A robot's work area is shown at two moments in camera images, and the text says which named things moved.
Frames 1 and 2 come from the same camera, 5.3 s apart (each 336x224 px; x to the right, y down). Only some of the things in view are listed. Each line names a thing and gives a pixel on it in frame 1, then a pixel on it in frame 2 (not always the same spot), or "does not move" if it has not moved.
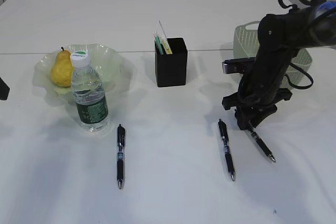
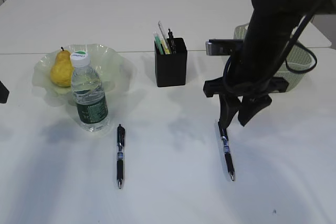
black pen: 223,135 does not move
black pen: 263,146 → 171,42
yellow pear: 61,73 does not move
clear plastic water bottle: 91,105 does not move
